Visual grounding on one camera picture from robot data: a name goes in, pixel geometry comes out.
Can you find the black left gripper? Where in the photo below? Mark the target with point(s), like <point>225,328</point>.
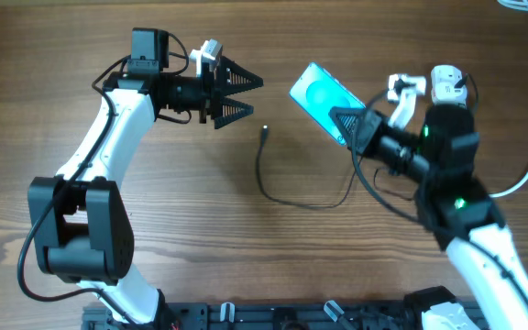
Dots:
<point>214,90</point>

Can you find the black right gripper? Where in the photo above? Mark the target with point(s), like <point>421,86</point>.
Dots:
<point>366,129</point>

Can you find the teal Galaxy smartphone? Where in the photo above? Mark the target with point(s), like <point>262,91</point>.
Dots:
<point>316,91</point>

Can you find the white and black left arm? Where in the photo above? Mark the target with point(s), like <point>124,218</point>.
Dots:
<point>80,231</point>

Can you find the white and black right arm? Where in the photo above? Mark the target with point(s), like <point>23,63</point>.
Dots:
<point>451,201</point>

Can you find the white USB charger plug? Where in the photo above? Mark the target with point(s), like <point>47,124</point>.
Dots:
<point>447,93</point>

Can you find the white power strip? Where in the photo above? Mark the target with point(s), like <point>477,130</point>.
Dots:
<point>447,73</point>

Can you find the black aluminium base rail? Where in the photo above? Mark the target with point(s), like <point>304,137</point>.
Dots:
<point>368,315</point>

